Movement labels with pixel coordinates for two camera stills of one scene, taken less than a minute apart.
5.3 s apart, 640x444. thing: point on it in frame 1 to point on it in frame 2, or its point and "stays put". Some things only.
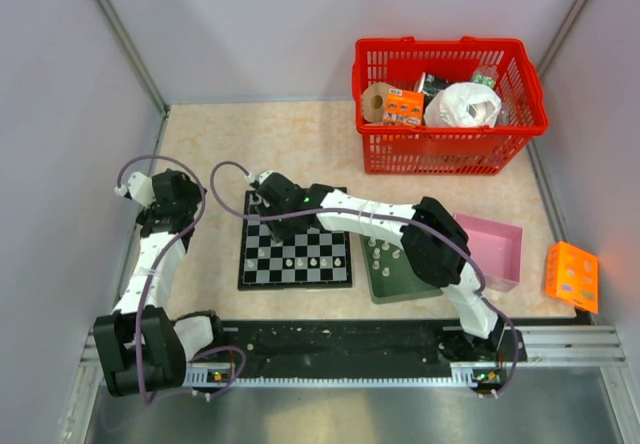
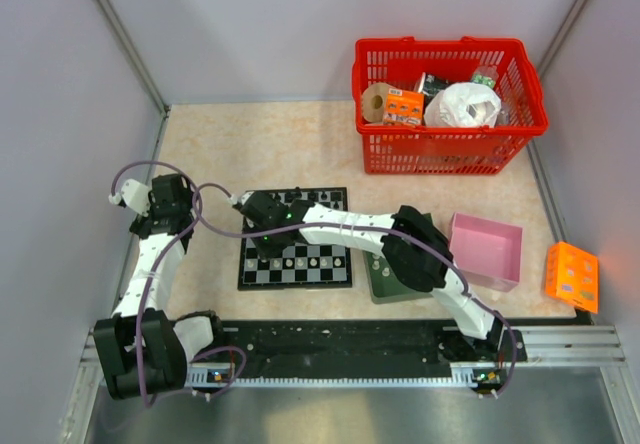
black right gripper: x=279 y=234 to x=268 y=253
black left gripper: x=193 y=196 stays put
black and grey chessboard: x=313 y=258 stays put
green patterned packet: x=482 y=79 stays put
